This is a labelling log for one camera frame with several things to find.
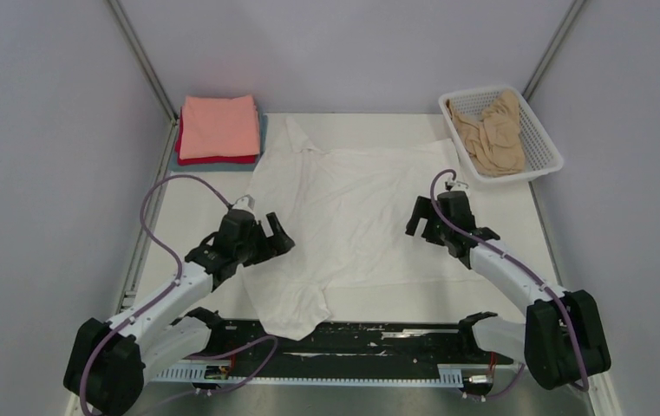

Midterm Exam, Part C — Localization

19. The white slotted cable duct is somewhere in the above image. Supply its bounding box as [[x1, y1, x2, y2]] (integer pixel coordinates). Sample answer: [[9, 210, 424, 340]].
[[151, 362, 465, 388]]

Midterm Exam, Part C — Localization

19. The aluminium frame post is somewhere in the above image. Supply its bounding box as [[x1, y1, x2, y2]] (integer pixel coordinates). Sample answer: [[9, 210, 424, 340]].
[[522, 0, 590, 101], [104, 0, 178, 124]]

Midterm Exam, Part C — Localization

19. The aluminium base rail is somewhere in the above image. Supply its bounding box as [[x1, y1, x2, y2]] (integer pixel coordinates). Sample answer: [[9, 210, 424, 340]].
[[79, 322, 608, 372]]

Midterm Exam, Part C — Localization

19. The white t shirt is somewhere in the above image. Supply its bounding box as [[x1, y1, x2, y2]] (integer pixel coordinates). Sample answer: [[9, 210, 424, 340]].
[[240, 117, 476, 340]]

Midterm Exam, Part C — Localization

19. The left aluminium frame post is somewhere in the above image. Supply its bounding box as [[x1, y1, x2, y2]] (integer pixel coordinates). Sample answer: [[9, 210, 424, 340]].
[[104, 0, 178, 124]]

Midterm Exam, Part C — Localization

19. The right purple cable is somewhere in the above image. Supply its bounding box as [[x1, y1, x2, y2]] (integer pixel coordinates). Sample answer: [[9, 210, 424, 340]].
[[429, 168, 591, 401]]

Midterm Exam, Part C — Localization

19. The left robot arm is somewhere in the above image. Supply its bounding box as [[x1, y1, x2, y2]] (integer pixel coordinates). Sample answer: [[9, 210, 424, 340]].
[[63, 206, 295, 415]]

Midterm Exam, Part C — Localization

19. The folded blue t shirt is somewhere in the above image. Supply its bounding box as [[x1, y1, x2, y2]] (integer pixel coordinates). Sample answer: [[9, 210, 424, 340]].
[[168, 111, 269, 173]]

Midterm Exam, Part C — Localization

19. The beige crumpled t shirt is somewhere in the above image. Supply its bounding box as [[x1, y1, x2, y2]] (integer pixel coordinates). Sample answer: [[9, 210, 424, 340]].
[[446, 89, 526, 177]]

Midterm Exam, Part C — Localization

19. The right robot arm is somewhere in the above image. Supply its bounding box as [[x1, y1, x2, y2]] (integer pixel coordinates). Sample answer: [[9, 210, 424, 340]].
[[405, 191, 612, 390]]

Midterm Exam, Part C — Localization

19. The white plastic basket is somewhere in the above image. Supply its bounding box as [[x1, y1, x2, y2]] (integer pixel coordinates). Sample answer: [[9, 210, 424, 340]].
[[438, 85, 564, 185]]

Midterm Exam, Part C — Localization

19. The folded peach t shirt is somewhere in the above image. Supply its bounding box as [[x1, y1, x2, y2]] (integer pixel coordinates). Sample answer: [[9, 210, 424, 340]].
[[180, 94, 260, 159]]

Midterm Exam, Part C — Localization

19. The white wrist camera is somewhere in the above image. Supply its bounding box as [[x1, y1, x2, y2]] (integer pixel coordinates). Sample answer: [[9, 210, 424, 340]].
[[232, 195, 255, 212], [445, 179, 469, 193]]

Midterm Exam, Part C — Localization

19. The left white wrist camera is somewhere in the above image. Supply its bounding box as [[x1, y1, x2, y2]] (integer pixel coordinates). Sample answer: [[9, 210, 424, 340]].
[[232, 195, 255, 212]]

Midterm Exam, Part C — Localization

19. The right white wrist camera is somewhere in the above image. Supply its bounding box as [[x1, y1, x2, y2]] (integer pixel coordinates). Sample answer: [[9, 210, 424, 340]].
[[445, 179, 469, 193]]

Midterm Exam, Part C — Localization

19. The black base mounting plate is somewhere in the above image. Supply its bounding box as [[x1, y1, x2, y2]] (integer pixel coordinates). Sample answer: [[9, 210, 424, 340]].
[[187, 308, 513, 378]]

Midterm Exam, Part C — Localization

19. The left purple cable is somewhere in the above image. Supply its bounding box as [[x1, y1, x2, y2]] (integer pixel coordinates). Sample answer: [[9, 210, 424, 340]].
[[78, 173, 280, 416]]

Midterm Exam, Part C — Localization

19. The folded red t shirt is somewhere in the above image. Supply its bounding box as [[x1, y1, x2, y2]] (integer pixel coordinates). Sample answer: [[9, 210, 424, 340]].
[[174, 119, 258, 166]]

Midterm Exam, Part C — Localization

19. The purple cable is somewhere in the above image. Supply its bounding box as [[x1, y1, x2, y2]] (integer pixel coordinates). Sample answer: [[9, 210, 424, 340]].
[[78, 173, 280, 416], [429, 168, 591, 401]]

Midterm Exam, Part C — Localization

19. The right aluminium frame post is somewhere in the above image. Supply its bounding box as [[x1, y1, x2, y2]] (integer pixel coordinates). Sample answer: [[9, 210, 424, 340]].
[[522, 0, 590, 101]]

